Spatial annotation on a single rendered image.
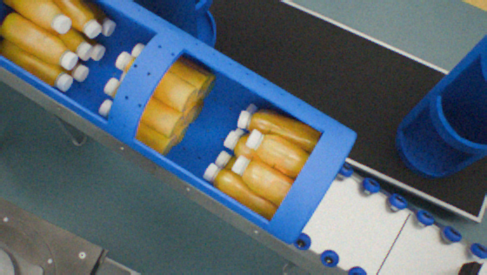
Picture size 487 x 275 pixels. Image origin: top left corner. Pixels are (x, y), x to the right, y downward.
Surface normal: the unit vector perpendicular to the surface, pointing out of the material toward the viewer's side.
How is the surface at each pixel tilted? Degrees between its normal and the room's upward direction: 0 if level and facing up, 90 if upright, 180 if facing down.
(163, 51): 16
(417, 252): 0
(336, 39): 0
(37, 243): 5
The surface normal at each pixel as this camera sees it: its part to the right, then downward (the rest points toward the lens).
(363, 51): 0.04, -0.25
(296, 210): -0.31, 0.33
